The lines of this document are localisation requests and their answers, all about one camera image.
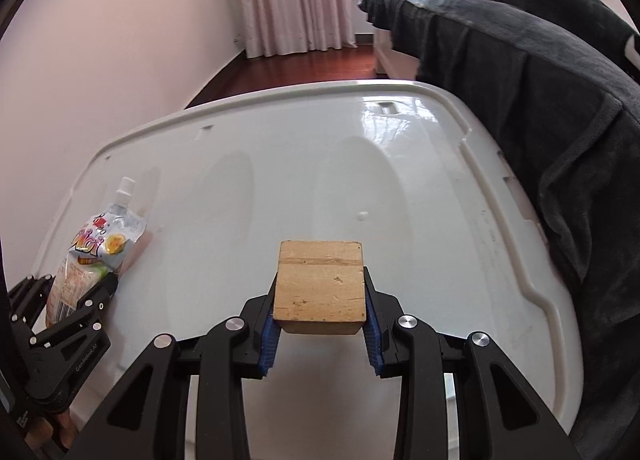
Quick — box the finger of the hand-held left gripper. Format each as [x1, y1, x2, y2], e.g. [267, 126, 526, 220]
[31, 272, 120, 348]
[6, 274, 55, 341]

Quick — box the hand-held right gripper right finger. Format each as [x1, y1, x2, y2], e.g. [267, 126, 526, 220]
[359, 267, 583, 460]

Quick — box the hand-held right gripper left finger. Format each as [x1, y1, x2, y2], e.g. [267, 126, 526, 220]
[70, 276, 281, 460]

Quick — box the drink pouch with white cap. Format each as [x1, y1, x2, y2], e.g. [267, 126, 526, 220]
[45, 177, 149, 329]

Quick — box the small wooden block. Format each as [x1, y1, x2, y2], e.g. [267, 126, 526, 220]
[272, 240, 369, 337]

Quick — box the person's left hand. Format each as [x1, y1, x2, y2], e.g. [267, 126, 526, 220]
[24, 410, 77, 453]

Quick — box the white plastic lid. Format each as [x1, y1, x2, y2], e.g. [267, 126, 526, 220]
[30, 80, 587, 460]

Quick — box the dark grey blanket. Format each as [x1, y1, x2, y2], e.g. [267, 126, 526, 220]
[359, 0, 640, 460]

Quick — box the black white lettered pillow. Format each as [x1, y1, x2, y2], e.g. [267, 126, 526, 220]
[624, 34, 640, 71]

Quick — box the white bed frame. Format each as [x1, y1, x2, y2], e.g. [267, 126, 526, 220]
[373, 26, 422, 81]

